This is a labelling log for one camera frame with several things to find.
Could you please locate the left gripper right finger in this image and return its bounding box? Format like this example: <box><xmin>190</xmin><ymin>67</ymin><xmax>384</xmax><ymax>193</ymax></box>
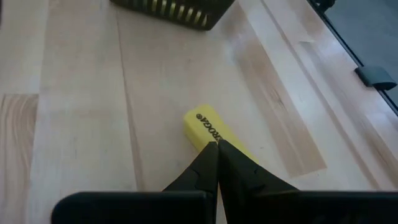
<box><xmin>218</xmin><ymin>139</ymin><xmax>300</xmax><ymax>192</ymax></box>

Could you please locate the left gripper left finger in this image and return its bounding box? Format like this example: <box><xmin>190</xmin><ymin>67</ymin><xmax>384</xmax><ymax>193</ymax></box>
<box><xmin>162</xmin><ymin>141</ymin><xmax>220</xmax><ymax>192</ymax></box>

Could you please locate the yellow rectangular eraser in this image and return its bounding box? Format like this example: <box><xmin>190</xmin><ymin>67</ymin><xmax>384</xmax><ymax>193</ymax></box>
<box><xmin>182</xmin><ymin>104</ymin><xmax>259</xmax><ymax>164</ymax></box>

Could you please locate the black plastic mesh basket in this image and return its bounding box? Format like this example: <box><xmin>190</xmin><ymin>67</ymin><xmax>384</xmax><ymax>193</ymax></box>
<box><xmin>109</xmin><ymin>0</ymin><xmax>236</xmax><ymax>32</ymax></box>

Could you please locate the grey table edge clamp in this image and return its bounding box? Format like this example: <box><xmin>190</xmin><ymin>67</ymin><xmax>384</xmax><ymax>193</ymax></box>
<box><xmin>354</xmin><ymin>65</ymin><xmax>398</xmax><ymax>91</ymax></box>

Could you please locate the black metal table frame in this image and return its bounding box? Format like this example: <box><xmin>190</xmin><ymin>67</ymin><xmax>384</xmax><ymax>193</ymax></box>
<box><xmin>306</xmin><ymin>0</ymin><xmax>398</xmax><ymax>118</ymax></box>

